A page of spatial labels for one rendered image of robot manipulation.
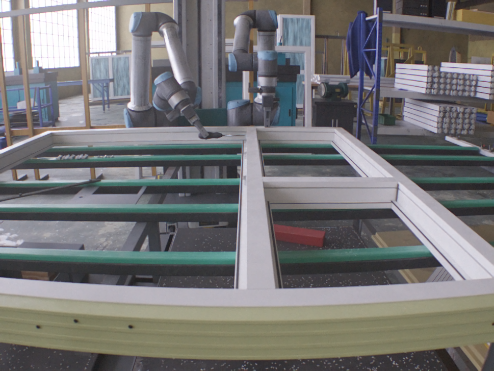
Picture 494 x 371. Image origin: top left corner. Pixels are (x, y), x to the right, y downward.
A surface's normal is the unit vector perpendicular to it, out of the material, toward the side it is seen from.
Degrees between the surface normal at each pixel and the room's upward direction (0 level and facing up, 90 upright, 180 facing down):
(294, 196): 90
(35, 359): 0
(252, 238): 0
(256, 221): 0
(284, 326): 90
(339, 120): 90
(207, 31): 90
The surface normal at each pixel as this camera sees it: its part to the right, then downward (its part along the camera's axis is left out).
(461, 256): -1.00, 0.00
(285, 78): 0.03, 0.30
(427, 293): 0.00, -0.95
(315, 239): -0.36, 0.29
